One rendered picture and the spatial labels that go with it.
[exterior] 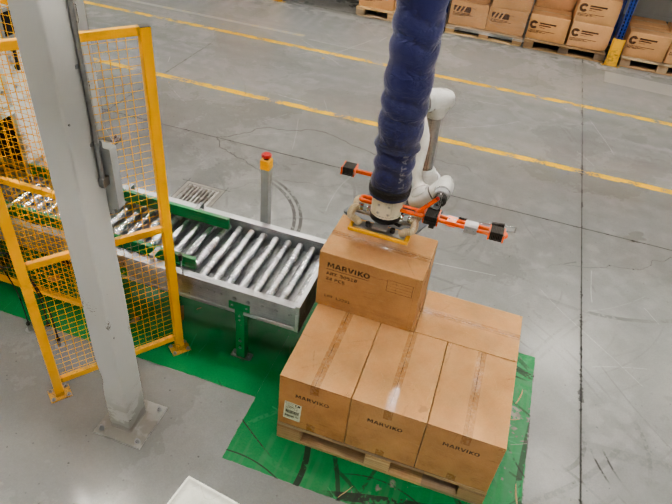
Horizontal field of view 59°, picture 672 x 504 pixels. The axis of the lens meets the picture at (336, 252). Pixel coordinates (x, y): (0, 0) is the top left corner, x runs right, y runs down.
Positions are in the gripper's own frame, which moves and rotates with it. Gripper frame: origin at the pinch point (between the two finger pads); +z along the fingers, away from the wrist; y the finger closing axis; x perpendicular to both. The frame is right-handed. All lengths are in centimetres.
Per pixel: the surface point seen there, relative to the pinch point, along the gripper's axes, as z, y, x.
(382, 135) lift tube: 9, -45, 32
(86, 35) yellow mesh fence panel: 62, -85, 154
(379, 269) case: 19.1, 29.5, 20.8
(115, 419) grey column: 109, 114, 140
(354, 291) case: 19, 51, 33
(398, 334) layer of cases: 24, 69, 2
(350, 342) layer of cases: 41, 69, 26
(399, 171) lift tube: 8.9, -27.4, 21.1
